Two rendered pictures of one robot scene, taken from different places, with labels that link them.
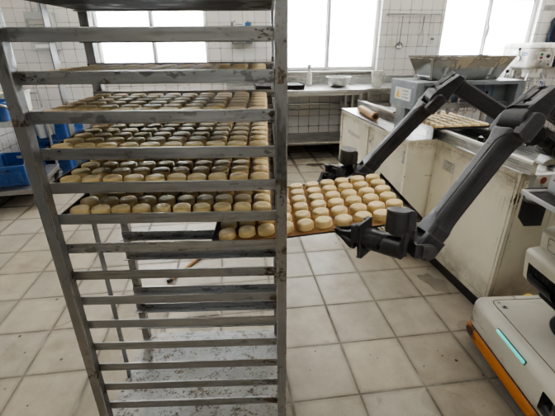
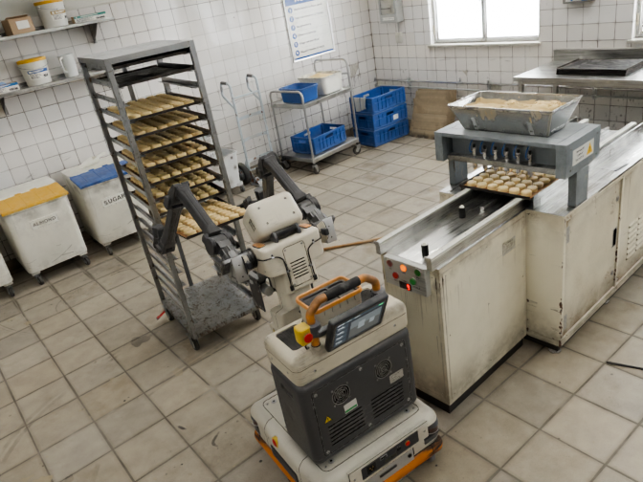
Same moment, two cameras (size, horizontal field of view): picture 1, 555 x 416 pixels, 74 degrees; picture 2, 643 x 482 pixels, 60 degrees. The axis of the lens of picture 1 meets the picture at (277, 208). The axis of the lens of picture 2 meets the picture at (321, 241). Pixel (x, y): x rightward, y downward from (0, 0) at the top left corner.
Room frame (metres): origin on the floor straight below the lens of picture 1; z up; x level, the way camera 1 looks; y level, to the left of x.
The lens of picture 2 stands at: (0.32, -3.01, 2.02)
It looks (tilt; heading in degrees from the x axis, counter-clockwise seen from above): 26 degrees down; 62
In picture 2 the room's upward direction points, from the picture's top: 10 degrees counter-clockwise
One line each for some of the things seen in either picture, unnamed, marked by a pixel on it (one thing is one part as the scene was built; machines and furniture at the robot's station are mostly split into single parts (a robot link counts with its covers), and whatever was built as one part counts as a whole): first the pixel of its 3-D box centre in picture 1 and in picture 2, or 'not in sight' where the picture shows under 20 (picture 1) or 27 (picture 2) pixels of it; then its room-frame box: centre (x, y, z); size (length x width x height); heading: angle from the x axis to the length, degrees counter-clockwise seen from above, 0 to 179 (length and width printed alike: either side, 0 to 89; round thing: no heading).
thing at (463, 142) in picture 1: (419, 125); (499, 174); (2.55, -0.99, 0.87); 2.01 x 0.03 x 0.07; 10
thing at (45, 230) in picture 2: not in sight; (41, 230); (0.32, 2.30, 0.38); 0.64 x 0.54 x 0.77; 98
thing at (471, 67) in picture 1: (458, 67); (512, 114); (2.47, -1.15, 1.25); 0.56 x 0.29 x 0.14; 100
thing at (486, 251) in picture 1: (484, 215); (459, 298); (1.97, -1.23, 0.45); 0.70 x 0.34 x 0.90; 10
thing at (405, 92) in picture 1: (451, 106); (512, 160); (2.47, -1.15, 1.01); 0.72 x 0.33 x 0.34; 100
